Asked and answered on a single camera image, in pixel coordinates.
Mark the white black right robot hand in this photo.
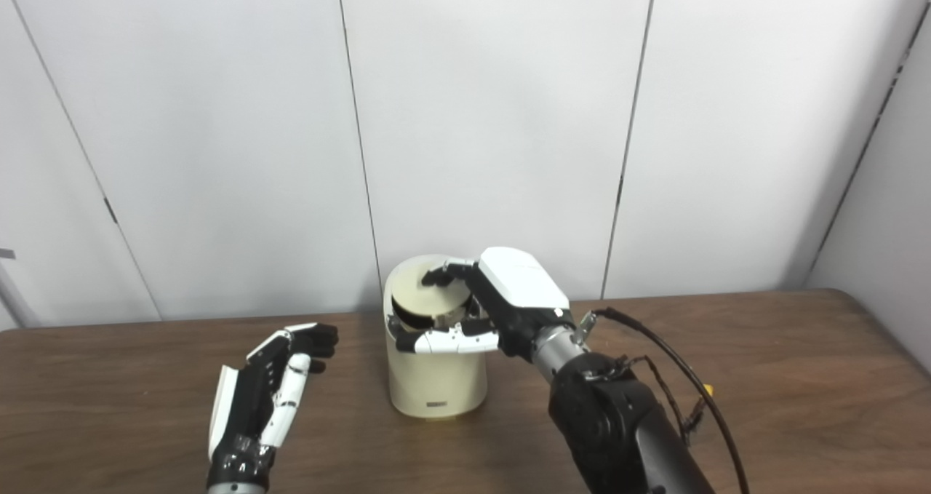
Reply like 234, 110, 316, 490
395, 247, 572, 360

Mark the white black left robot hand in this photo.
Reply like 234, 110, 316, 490
207, 322, 339, 489

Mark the round cream bin lid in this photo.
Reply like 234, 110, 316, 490
391, 258, 474, 331

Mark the cream-colored desktop trash bin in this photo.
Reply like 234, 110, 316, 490
383, 254, 488, 418

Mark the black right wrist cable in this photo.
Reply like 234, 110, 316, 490
575, 307, 750, 494

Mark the thin wire with yellow connector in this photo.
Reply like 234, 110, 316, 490
618, 354, 719, 445

